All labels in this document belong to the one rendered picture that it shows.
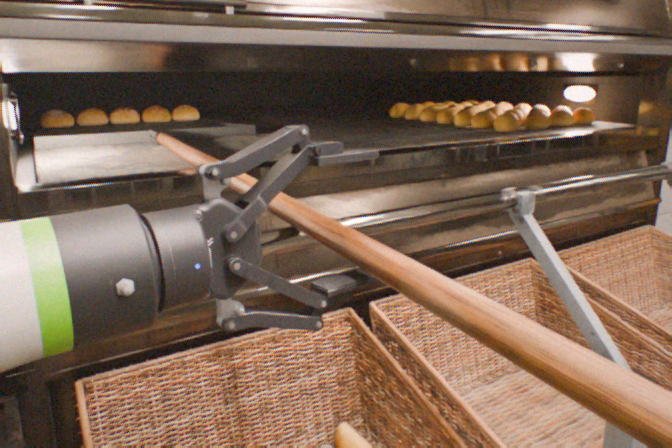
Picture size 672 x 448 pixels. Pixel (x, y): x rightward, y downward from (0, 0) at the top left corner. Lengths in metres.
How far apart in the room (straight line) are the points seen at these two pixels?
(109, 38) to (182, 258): 0.44
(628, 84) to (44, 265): 1.90
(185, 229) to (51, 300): 0.10
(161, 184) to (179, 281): 0.57
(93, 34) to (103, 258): 0.45
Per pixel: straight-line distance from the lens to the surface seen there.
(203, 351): 1.04
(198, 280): 0.39
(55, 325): 0.37
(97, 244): 0.37
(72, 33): 0.76
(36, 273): 0.36
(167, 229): 0.39
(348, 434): 1.14
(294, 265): 1.07
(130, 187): 0.94
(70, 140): 1.41
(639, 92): 2.03
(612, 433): 0.88
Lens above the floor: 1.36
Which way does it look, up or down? 14 degrees down
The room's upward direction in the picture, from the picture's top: straight up
